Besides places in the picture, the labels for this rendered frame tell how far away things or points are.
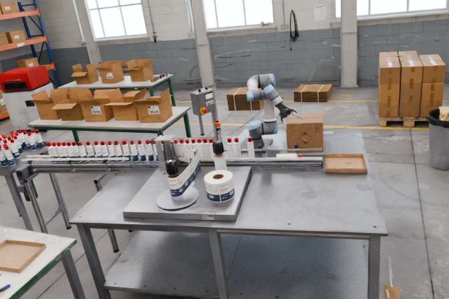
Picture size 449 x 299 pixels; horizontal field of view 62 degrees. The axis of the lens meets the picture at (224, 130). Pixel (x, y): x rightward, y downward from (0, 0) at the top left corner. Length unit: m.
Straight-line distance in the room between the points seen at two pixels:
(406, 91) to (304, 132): 3.02
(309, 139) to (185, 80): 6.48
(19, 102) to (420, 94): 6.97
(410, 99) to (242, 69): 4.04
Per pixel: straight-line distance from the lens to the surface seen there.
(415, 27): 8.08
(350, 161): 3.15
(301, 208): 2.56
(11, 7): 10.43
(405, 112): 6.08
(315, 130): 3.18
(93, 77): 7.97
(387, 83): 5.93
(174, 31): 9.24
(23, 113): 8.25
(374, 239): 2.45
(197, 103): 3.04
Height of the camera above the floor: 2.24
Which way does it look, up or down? 21 degrees down
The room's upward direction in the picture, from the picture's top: 7 degrees counter-clockwise
